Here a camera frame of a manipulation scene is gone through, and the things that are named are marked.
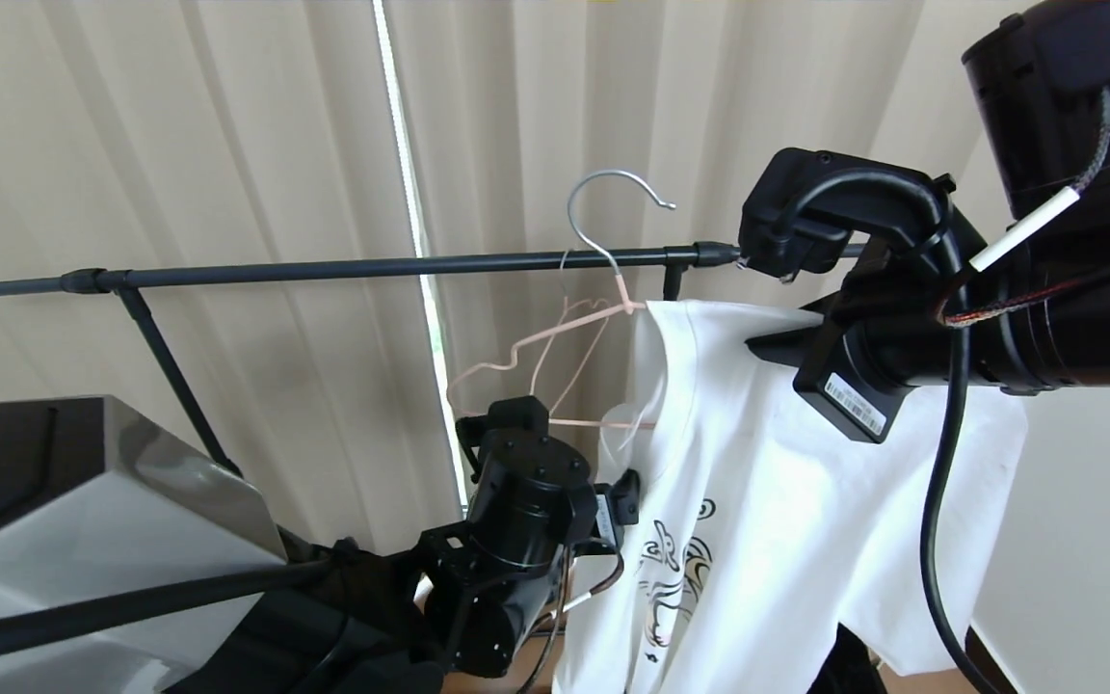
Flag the white printed t-shirt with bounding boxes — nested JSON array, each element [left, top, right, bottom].
[[553, 299, 1029, 694]]

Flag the black clothes rack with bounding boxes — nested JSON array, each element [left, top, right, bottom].
[[0, 240, 869, 480]]

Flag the beige curtain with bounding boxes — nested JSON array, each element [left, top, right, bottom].
[[0, 0, 1038, 560]]

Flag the black shorts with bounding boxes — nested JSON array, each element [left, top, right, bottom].
[[810, 625, 889, 694]]

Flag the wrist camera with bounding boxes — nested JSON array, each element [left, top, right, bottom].
[[457, 395, 552, 454], [736, 147, 959, 290]]

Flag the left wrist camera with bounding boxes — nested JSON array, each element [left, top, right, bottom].
[[457, 395, 552, 454]]

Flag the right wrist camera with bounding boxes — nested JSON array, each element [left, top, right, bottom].
[[736, 147, 959, 290]]

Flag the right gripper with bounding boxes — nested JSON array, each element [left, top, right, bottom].
[[792, 198, 1110, 446]]

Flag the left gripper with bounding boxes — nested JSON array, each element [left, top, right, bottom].
[[565, 469, 643, 559]]

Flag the black cable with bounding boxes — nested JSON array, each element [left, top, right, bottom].
[[777, 169, 1011, 694]]

